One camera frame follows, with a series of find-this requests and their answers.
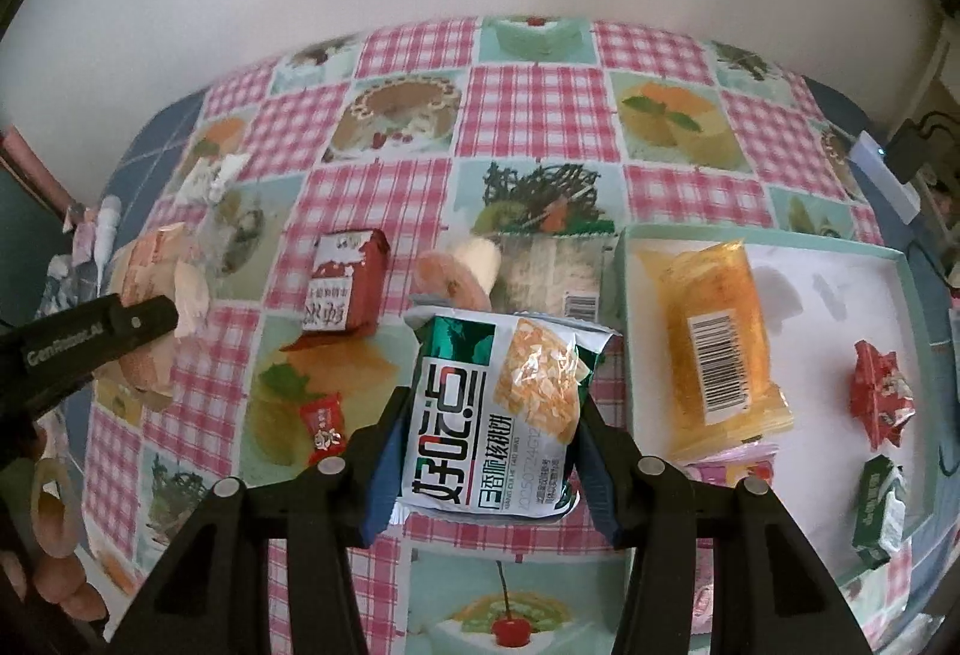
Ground peach pink snack bag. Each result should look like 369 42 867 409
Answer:
96 223 212 413

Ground small red candy packet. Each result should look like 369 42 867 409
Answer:
299 393 348 465

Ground dark red snack box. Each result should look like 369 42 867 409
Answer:
281 228 391 353

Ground green white cracker packet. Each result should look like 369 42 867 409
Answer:
400 306 613 522

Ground clear bread roll packet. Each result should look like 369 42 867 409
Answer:
410 236 501 313

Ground person left hand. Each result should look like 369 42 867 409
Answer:
2 426 109 623

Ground small green snack packet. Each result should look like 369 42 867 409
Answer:
851 455 907 569

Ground pink strawberry cake packet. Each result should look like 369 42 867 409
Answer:
685 440 778 488

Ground red crinkled snack packet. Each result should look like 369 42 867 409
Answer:
850 340 916 450

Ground teal rimmed white tray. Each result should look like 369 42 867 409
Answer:
617 223 940 582

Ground white crumpled wrapper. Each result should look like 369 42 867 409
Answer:
174 153 251 205

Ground orange cake snack packet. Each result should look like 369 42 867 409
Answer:
633 239 794 462

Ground checkered cake print tablecloth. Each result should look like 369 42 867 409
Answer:
83 17 884 609

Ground clear dark snack packet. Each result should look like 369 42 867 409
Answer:
491 235 617 323

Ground white power strip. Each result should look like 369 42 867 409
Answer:
850 130 921 224

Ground black power adapter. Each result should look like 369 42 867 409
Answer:
884 119 939 184

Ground white charger with cable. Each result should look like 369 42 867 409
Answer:
64 196 122 298

